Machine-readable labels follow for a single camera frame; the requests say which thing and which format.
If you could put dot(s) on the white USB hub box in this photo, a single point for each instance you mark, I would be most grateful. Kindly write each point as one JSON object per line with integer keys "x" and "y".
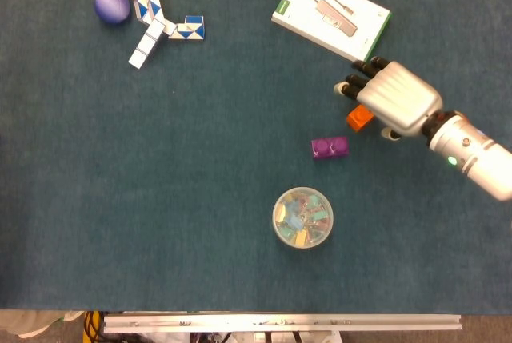
{"x": 332, "y": 15}

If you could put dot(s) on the clear tub of binder clips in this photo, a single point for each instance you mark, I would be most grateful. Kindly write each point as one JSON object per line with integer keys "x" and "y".
{"x": 302, "y": 217}

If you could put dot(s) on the orange building block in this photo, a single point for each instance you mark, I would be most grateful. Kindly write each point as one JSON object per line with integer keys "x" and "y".
{"x": 358, "y": 119}

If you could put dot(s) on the aluminium frame rail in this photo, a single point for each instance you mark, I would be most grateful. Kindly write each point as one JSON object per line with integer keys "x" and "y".
{"x": 280, "y": 324}

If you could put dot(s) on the blue white snake puzzle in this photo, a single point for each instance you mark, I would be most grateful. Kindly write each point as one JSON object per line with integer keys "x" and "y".
{"x": 150, "y": 15}

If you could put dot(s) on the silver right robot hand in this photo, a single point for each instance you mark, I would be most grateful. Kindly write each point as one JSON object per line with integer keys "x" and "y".
{"x": 400, "y": 97}

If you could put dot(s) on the white cloth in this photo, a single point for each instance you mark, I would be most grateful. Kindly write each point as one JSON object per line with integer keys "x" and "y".
{"x": 28, "y": 323}

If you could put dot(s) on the purple building block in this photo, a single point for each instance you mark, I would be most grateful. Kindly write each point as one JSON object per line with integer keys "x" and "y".
{"x": 330, "y": 147}

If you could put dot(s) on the purple ball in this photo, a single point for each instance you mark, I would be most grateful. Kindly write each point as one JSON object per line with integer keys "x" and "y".
{"x": 112, "y": 6}

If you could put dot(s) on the blue felt table cover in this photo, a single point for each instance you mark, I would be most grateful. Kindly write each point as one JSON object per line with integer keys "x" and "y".
{"x": 160, "y": 183}

